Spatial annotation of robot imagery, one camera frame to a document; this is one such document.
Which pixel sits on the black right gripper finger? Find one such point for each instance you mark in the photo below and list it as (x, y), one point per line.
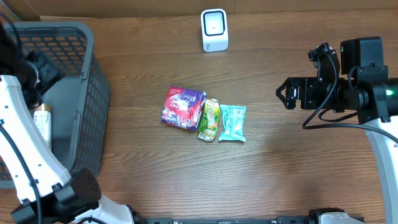
(282, 98)
(282, 87)

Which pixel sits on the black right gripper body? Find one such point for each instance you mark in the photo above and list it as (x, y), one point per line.
(302, 93)

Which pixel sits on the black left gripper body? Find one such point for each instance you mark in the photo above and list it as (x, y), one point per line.
(43, 70)

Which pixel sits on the white conditioner tube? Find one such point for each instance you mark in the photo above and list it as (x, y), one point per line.
(43, 121)

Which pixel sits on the teal snack packet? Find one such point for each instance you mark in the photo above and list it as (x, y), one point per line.
(233, 123)

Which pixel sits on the green tea drink carton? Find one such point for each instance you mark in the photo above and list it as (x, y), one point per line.
(209, 122)

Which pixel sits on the red purple snack bag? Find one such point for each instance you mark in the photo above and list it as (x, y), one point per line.
(183, 108)

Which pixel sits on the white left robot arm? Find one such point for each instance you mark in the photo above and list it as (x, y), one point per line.
(47, 191)

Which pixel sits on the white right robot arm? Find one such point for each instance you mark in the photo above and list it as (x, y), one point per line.
(352, 90)

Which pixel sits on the white barcode scanner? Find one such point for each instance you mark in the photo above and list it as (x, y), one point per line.
(214, 29)

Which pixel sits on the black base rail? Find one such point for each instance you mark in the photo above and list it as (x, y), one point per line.
(318, 215)

